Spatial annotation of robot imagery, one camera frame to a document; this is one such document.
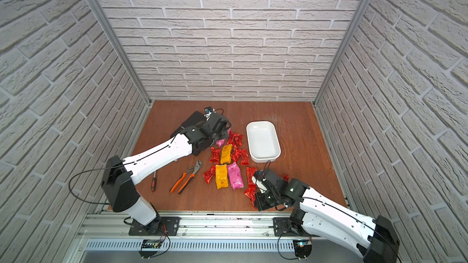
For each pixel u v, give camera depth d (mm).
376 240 407
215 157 903
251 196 757
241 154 918
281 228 726
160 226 673
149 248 714
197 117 1058
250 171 871
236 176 838
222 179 834
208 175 860
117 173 458
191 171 891
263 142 995
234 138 992
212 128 599
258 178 725
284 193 557
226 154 915
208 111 712
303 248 684
